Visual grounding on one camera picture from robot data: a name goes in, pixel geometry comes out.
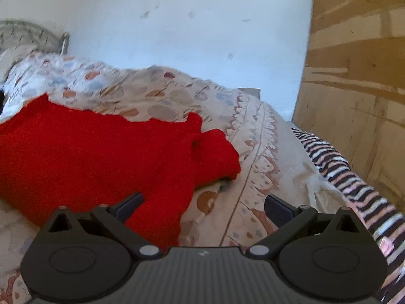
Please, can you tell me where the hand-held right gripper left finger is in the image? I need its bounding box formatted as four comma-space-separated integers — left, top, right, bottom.
36, 192, 163, 259

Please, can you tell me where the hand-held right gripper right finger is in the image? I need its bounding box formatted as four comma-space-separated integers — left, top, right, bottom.
245, 194, 370, 259

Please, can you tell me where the red knit sweater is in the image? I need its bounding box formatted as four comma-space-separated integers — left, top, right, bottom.
0, 92, 241, 250

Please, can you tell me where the patterned quilt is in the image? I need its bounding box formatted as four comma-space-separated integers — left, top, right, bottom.
0, 52, 380, 304

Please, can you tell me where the black white striped bed sheet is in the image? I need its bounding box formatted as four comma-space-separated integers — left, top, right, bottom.
291, 127, 405, 304

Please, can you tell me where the wooden board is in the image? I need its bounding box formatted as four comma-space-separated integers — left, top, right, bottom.
293, 0, 405, 212

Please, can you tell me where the metal bed headboard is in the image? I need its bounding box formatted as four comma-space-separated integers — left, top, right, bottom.
0, 20, 71, 55

